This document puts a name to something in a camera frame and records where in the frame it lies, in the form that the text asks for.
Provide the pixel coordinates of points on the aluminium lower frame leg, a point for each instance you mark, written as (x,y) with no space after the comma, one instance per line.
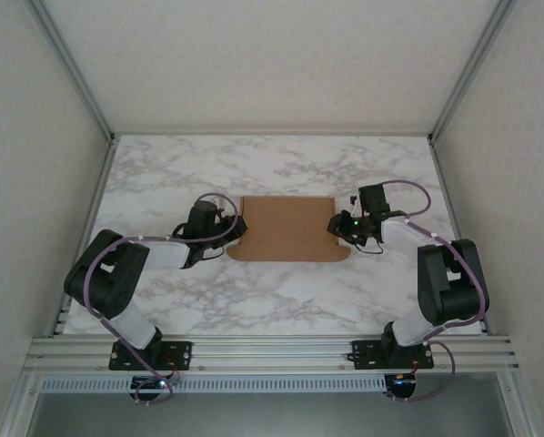
(516,405)
(19,409)

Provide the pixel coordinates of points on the aluminium side rail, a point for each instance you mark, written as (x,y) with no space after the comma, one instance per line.
(100,182)
(444,182)

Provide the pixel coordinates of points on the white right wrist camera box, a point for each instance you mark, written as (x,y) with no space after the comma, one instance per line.
(356,207)

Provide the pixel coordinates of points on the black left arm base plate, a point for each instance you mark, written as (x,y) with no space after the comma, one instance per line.
(176,348)

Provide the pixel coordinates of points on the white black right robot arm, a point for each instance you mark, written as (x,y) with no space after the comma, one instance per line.
(454,291)

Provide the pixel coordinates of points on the aluminium front rail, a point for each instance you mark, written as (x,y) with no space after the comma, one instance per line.
(272,355)

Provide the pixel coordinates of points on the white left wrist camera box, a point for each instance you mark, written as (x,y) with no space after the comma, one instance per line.
(218,200)

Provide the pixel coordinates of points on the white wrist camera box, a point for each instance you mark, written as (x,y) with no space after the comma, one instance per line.
(218,200)
(356,207)

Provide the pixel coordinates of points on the aluminium back rail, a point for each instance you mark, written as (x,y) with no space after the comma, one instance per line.
(272,133)

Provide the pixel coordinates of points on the aluminium frame post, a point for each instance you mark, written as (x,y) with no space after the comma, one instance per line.
(468,73)
(74,73)

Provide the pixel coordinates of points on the brown cardboard box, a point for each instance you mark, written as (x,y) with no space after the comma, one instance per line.
(285,227)

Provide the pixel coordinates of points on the left controller board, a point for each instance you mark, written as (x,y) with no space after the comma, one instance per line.
(147,384)

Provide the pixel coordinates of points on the controller board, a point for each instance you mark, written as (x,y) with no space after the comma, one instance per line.
(404,384)
(147,384)

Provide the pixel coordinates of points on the right controller board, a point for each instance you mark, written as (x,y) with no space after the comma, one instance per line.
(404,384)

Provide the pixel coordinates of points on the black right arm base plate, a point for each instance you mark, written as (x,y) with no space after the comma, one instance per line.
(363,355)

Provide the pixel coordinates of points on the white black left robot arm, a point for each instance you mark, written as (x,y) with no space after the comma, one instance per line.
(117,291)

